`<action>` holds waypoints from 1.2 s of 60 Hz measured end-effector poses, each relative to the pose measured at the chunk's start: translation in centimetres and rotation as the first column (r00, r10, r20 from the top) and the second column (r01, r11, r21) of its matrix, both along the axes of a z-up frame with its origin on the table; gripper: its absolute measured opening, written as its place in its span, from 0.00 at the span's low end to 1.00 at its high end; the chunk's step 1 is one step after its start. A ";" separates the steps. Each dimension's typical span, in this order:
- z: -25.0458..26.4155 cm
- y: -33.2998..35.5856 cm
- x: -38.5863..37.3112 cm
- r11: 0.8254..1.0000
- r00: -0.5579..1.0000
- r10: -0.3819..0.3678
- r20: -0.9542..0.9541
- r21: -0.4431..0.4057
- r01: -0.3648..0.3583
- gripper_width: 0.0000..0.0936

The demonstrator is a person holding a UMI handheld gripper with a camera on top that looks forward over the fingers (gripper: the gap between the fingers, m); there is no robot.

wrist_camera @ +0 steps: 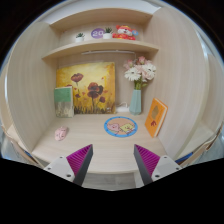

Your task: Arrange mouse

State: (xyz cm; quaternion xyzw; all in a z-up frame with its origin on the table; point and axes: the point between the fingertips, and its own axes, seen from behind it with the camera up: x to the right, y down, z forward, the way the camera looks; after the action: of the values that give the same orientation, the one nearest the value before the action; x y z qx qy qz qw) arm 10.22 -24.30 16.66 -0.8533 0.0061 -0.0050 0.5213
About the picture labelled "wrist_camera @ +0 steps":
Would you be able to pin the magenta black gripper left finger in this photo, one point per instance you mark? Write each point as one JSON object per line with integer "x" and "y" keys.
{"x": 72, "y": 167}

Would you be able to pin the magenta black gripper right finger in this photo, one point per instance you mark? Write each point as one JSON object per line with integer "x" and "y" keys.
{"x": 153, "y": 167}

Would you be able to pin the pink pig-shaped computer mouse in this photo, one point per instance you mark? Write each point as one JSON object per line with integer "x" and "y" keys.
{"x": 61, "y": 133}

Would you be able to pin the round blue cartoon mouse pad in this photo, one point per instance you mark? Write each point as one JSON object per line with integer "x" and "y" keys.
{"x": 120, "y": 126}

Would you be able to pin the orange book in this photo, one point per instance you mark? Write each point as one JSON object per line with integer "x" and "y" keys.
{"x": 155, "y": 117}

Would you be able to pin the teal ceramic vase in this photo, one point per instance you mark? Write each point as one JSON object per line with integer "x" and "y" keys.
{"x": 135, "y": 105}

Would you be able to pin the green and beige book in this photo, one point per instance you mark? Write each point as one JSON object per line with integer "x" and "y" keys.
{"x": 63, "y": 99}

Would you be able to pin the yellow poppy flower painting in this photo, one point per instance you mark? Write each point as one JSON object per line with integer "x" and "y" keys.
{"x": 93, "y": 86}

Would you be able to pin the light wooden shelf unit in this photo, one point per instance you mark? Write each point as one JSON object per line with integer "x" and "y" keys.
{"x": 180, "y": 109}

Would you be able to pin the pink and white flower bouquet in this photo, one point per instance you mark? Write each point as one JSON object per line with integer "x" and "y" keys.
{"x": 139, "y": 71}

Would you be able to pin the white LED light bar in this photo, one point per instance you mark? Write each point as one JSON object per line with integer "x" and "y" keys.
{"x": 108, "y": 51}

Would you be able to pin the small potted plant left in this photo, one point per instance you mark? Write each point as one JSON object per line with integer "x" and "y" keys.
{"x": 79, "y": 37}

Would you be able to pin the small potted plant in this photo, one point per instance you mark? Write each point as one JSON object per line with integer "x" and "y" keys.
{"x": 79, "y": 37}
{"x": 108, "y": 33}

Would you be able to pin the round purple number sign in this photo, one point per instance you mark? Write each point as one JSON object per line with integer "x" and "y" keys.
{"x": 97, "y": 33}

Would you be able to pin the red plush toy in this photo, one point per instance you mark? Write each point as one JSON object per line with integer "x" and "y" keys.
{"x": 125, "y": 32}

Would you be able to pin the small potted plant right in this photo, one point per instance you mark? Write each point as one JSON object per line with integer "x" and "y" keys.
{"x": 108, "y": 33}

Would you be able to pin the white power adapter with cable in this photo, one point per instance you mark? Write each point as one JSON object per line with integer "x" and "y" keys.
{"x": 122, "y": 107}

